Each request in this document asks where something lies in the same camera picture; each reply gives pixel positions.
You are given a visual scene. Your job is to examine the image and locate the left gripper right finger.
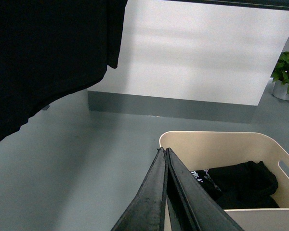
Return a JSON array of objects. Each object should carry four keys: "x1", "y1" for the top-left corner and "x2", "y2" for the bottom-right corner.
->
[{"x1": 165, "y1": 148, "x2": 243, "y2": 231}]

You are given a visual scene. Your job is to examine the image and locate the white plant pot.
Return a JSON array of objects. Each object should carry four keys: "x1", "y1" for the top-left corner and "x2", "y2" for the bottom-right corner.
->
[{"x1": 272, "y1": 80, "x2": 289, "y2": 101}]

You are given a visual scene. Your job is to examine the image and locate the black printed t-shirt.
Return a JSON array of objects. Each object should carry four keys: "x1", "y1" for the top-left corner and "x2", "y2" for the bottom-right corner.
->
[{"x1": 190, "y1": 161, "x2": 279, "y2": 209}]

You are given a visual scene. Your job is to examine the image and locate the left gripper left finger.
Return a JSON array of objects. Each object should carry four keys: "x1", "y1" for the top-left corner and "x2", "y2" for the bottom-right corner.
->
[{"x1": 112, "y1": 148, "x2": 168, "y2": 231}]

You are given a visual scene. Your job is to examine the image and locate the beige plastic laundry hamper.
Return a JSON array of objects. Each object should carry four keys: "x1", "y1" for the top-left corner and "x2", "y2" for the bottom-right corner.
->
[{"x1": 159, "y1": 131, "x2": 289, "y2": 231}]

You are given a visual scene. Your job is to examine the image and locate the green potted plant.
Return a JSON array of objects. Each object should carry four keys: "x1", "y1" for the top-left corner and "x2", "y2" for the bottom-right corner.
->
[{"x1": 271, "y1": 51, "x2": 289, "y2": 94}]

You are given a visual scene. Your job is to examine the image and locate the hanging black garment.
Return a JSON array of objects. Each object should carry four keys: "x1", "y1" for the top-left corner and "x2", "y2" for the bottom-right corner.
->
[{"x1": 0, "y1": 0, "x2": 127, "y2": 142}]

